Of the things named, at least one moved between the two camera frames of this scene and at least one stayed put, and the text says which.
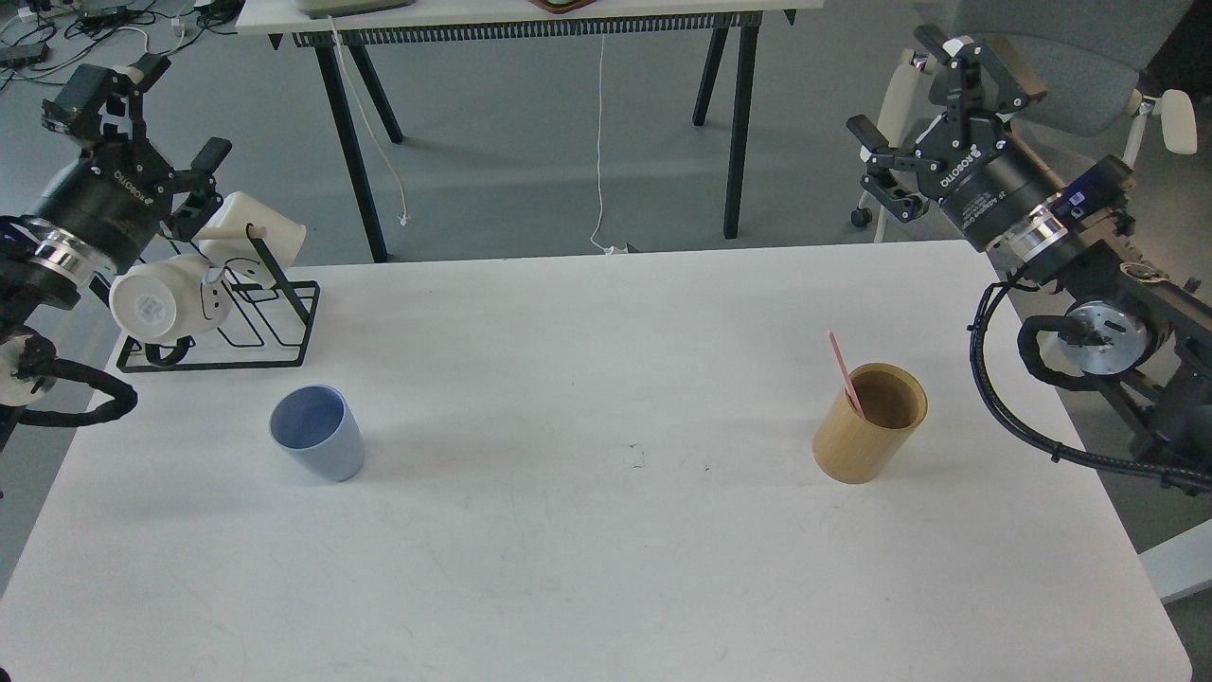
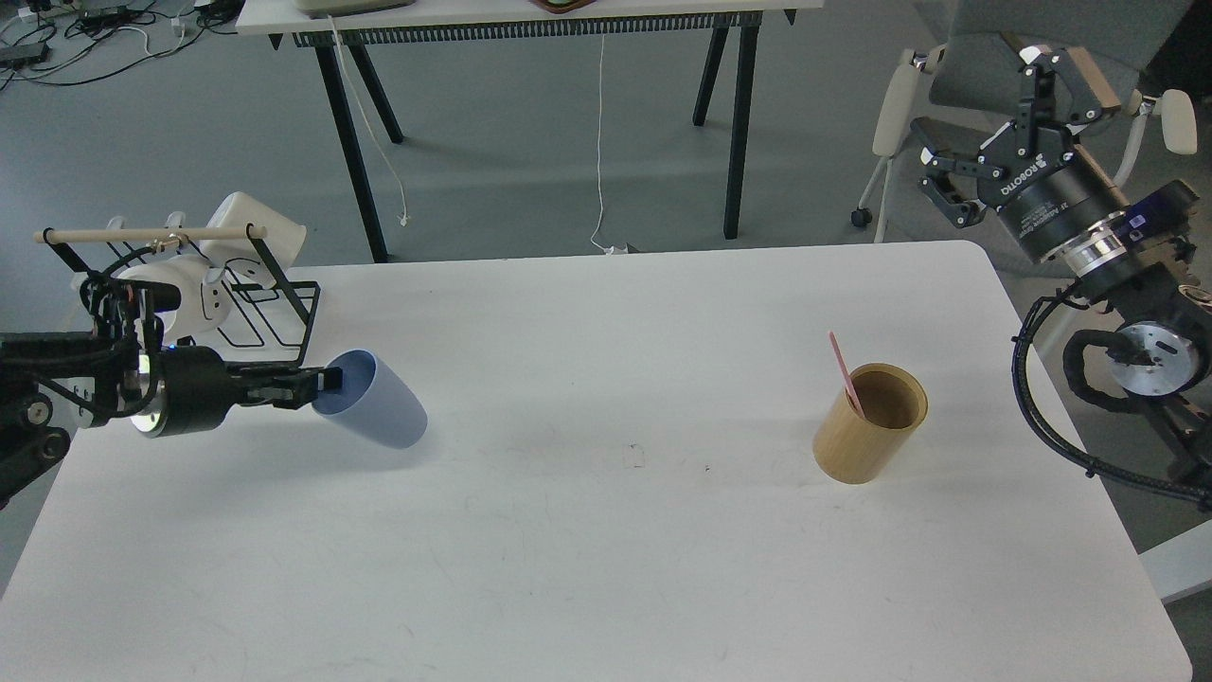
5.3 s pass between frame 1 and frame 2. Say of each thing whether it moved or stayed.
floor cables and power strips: stayed
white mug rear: stayed
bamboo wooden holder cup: stayed
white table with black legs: stayed
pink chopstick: stayed
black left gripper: moved
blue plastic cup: moved
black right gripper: moved
